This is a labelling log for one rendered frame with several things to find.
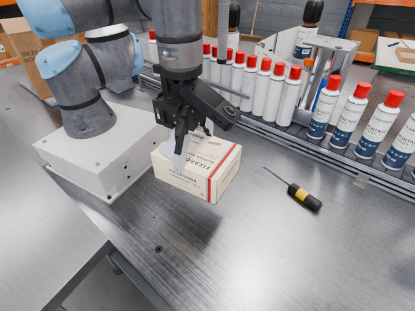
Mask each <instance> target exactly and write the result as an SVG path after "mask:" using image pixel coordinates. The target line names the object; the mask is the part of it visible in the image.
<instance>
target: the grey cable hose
mask: <svg viewBox="0 0 415 311"><path fill-rule="evenodd" d="M229 1H230V0H219V10H218V39H217V40H218V41H217V59H216V61H217V63H218V64H220V65H224V64H226V63H227V43H228V21H229V7H230V6H229V5H230V4H229V3H230V2H229Z"/></svg>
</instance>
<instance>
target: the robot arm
mask: <svg viewBox="0 0 415 311"><path fill-rule="evenodd" d="M16 2H17V4H18V6H19V8H20V10H21V12H22V14H23V16H24V17H25V19H26V21H27V23H28V24H29V26H30V28H31V29H32V31H33V32H34V34H35V35H36V36H38V37H39V38H41V39H53V38H54V39H56V38H62V37H70V36H73V35H74V34H77V33H82V32H86V33H85V38H86V41H87V43H86V44H83V45H81V44H80V43H79V42H78V41H77V40H68V41H63V42H60V43H56V44H53V45H52V46H49V47H47V48H45V49H44V50H42V51H41V52H39V53H38V54H37V56H36V58H35V63H36V66H37V67H38V70H39V71H40V74H41V77H42V79H44V81H45V83H46V84H47V86H48V88H49V90H50V92H51V94H52V95H53V97H54V99H55V100H56V102H57V105H58V106H59V108H60V110H61V115H62V123H63V127H64V130H65V132H66V133H67V135H68V136H69V137H70V138H73V139H88V138H93V137H95V136H99V135H101V134H103V133H105V132H107V131H108V130H110V129H111V128H112V127H113V126H114V125H115V123H116V121H117V118H116V116H115V113H114V111H113V110H112V109H111V107H110V106H109V105H108V104H107V102H106V101H105V100H104V99H103V98H102V96H101V94H100V92H99V89H98V88H101V87H103V86H107V85H110V84H113V83H116V82H118V81H121V80H124V79H129V78H131V77H133V76H135V75H137V74H139V73H140V72H141V71H142V68H143V63H144V59H143V51H142V48H141V44H140V43H139V40H138V38H137V37H136V35H135V34H134V33H131V32H129V30H128V27H127V26H126V25H124V24H123V23H126V22H131V21H134V20H139V19H150V20H152V21H153V27H154V35H155V39H156V46H157V53H158V58H159V64H154V65H153V73H157V74H160V77H161V85H162V91H161V92H160V93H159V94H157V97H155V98H154V99H153V100H152V103H153V109H154V115H155V119H156V123H157V124H160V125H164V127H166V128H170V129H174V128H175V130H174V131H173V132H172V133H171V136H170V139H169V141H165V142H162V143H161V144H160V145H159V150H160V152H161V153H163V154H164V155H165V156H166V157H168V158H169V159H170V160H172V161H173V163H174V170H175V174H176V175H179V174H180V173H181V172H182V171H183V168H184V166H185V161H186V159H187V150H188V147H189V145H190V141H191V139H190V137H189V135H188V131H193V132H194V131H195V129H196V128H197V127H200V128H202V129H203V130H204V132H205V134H206V136H210V137H212V136H213V129H214V125H213V122H214V123H215V124H216V125H217V126H219V127H220V128H221V129H223V130H224V131H229V130H230V129H231V128H232V127H233V126H234V124H235V123H236V122H237V121H238V119H239V118H240V117H241V111H240V110H239V109H237V108H236V107H235V106H234V105H233V104H231V103H230V102H228V100H226V99H225V98H224V97H223V96H221V95H220V94H219V93H218V92H217V91H215V90H214V89H212V88H211V87H210V86H209V85H208V84H206V83H205V82H204V81H203V80H202V79H200V78H199V76H200V75H201V74H202V72H203V65H202V63H203V31H202V10H201V0H16ZM162 96H163V97H162ZM160 97H162V98H160ZM159 98H160V99H159ZM156 108H158V110H159V116H160V119H159V118H157V112H156Z"/></svg>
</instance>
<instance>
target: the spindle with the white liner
mask: <svg viewBox="0 0 415 311"><path fill-rule="evenodd" d="M229 4H230V5H229V6H230V7H229V21H228V43H227V47H228V48H232V49H233V60H234V61H235V54H236V52H237V51H238V39H239V31H238V30H237V27H238V26H239V24H240V14H241V7H240V4H239V3H237V2H230V3H229Z"/></svg>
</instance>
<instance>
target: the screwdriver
mask: <svg viewBox="0 0 415 311"><path fill-rule="evenodd" d="M262 167H263V168H264V169H266V170H267V171H268V172H270V173H271V174H273V175H274V176H275V177H277V178H278V179H279V180H281V181H282V182H284V183H285V184H286V185H288V191H289V192H291V193H292V194H293V195H295V196H296V197H297V198H298V199H300V200H301V201H303V202H304V203H305V204H307V205H308V206H310V207H311V208H312V209H314V210H315V211H317V210H320V209H321V207H322V206H323V205H322V202H321V201H320V200H318V199H317V198H315V197H314V196H312V195H311V194H310V193H308V192H307V191H305V190H304V189H303V188H301V187H299V186H298V185H297V184H295V183H292V184H288V183H287V182H286V181H284V180H283V179H281V178H280V177H279V176H277V175H276V174H275V173H273V172H272V171H270V170H269V169H268V168H266V167H265V166H262Z"/></svg>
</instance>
